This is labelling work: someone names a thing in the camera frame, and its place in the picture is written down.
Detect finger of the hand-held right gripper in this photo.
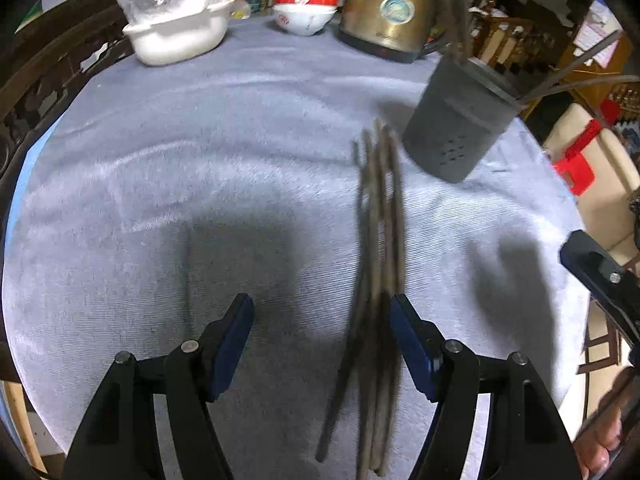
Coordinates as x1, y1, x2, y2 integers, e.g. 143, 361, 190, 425
559, 230, 640, 348

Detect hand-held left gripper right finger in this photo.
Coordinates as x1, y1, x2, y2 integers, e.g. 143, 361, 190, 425
390, 294, 576, 480

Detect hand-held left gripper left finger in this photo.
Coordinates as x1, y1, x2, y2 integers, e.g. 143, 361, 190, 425
62, 294, 255, 480

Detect bundle of dark wooden chopsticks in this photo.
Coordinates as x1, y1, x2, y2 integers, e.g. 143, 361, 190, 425
430, 0, 640, 106
316, 120, 407, 480

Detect grey chopstick holder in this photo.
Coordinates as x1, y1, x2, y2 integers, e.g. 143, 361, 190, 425
402, 57, 522, 184

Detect cream sofa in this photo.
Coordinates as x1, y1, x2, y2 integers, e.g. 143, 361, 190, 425
542, 102, 640, 271

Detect red plastic child chair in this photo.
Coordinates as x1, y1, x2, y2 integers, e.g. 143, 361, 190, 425
552, 120, 621, 197

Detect person's bare foot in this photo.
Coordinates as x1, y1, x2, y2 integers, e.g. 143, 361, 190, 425
575, 370, 628, 480

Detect grey tablecloth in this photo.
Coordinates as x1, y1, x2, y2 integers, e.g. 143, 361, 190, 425
1, 7, 596, 480

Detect wooden staircase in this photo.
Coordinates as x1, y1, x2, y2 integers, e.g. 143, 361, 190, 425
467, 2, 571, 106

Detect blue table cover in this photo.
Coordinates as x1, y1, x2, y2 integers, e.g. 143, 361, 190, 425
0, 122, 57, 461

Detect white ceramic pot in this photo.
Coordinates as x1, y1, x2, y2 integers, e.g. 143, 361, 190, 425
122, 0, 238, 67

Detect white bowl with red mark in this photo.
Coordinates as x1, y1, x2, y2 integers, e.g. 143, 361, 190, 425
273, 4, 336, 37

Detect golden electric kettle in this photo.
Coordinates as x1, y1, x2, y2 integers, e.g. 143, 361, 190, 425
336, 0, 441, 64

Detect pink wall calendar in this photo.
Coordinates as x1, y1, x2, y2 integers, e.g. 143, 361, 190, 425
574, 0, 622, 67

